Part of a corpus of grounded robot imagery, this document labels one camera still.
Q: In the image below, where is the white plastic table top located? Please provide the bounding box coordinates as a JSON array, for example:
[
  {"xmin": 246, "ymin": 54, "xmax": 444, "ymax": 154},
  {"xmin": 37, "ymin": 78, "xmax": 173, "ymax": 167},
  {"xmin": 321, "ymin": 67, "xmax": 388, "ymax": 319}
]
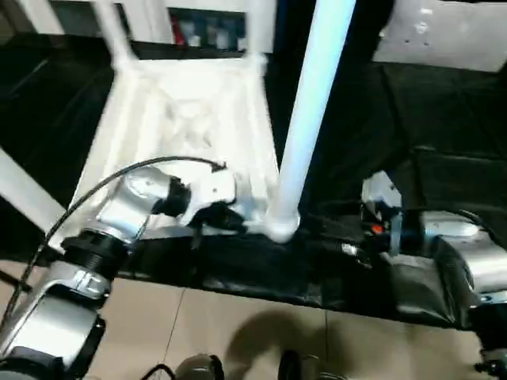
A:
[{"xmin": 59, "ymin": 54, "xmax": 303, "ymax": 259}]

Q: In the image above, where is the white plastic table leg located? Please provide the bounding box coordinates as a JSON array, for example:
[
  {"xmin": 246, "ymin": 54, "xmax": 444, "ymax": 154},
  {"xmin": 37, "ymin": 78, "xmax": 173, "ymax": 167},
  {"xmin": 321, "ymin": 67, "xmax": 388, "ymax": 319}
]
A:
[
  {"xmin": 265, "ymin": 0, "xmax": 358, "ymax": 243},
  {"xmin": 0, "ymin": 148, "xmax": 67, "ymax": 231},
  {"xmin": 93, "ymin": 0, "xmax": 139, "ymax": 69},
  {"xmin": 245, "ymin": 0, "xmax": 277, "ymax": 61}
]

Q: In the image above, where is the black work mat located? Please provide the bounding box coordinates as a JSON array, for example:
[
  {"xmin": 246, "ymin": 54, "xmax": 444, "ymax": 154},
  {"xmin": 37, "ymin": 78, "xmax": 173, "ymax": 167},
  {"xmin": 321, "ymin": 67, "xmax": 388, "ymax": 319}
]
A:
[{"xmin": 0, "ymin": 33, "xmax": 507, "ymax": 330}]

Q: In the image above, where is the black sofa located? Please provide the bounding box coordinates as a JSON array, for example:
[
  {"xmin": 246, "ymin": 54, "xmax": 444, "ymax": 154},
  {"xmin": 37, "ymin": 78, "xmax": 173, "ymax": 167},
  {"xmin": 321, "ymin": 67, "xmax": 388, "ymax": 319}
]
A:
[{"xmin": 273, "ymin": 0, "xmax": 397, "ymax": 65}]

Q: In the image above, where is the thin black floor rod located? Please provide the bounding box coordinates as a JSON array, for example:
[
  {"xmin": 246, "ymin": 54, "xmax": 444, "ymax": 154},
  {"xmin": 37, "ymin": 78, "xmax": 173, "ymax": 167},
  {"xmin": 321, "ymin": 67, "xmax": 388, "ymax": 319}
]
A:
[{"xmin": 0, "ymin": 268, "xmax": 33, "ymax": 295}]

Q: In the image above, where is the white cabinet with glass doors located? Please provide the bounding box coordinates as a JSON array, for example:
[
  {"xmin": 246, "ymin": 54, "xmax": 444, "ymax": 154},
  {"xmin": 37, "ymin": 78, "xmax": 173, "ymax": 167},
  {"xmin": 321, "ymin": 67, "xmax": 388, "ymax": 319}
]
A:
[{"xmin": 23, "ymin": 0, "xmax": 275, "ymax": 53}]

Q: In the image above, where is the grey printed cushion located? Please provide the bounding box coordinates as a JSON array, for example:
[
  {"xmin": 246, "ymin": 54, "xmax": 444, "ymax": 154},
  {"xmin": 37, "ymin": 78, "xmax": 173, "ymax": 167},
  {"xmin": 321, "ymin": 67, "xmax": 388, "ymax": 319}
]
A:
[{"xmin": 372, "ymin": 0, "xmax": 507, "ymax": 74}]

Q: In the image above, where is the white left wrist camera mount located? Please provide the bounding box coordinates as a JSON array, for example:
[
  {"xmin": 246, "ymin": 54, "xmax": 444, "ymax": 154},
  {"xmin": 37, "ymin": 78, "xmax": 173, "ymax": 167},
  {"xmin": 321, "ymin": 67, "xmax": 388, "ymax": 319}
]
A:
[{"xmin": 180, "ymin": 165, "xmax": 242, "ymax": 226}]

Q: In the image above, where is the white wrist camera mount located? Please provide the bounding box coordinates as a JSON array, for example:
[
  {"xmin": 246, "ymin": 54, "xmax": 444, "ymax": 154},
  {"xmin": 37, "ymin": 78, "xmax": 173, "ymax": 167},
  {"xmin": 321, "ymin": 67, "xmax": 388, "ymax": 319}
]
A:
[
  {"xmin": 180, "ymin": 165, "xmax": 242, "ymax": 226},
  {"xmin": 362, "ymin": 170, "xmax": 406, "ymax": 257}
]

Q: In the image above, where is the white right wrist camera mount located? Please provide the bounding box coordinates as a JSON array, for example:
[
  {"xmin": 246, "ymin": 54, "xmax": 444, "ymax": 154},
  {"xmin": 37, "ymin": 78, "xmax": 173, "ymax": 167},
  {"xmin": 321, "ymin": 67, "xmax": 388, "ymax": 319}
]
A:
[{"xmin": 362, "ymin": 170, "xmax": 406, "ymax": 257}]

